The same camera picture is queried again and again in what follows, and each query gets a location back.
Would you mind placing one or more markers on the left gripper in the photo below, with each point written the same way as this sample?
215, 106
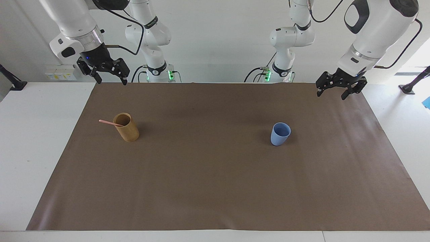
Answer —
351, 78

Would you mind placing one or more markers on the pink chopstick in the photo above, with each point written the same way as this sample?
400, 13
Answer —
107, 122

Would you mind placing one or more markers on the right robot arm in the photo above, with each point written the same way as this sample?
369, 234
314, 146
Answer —
72, 16

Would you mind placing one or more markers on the black stand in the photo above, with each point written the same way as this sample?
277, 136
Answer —
15, 84
411, 85

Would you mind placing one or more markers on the blue cup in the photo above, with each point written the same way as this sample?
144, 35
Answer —
279, 136

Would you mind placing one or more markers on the brown wooden cup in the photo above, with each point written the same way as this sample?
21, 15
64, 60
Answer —
127, 131

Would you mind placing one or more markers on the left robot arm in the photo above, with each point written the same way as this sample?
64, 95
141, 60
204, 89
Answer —
379, 27

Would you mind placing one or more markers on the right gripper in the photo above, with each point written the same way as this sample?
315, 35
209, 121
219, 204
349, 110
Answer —
95, 53

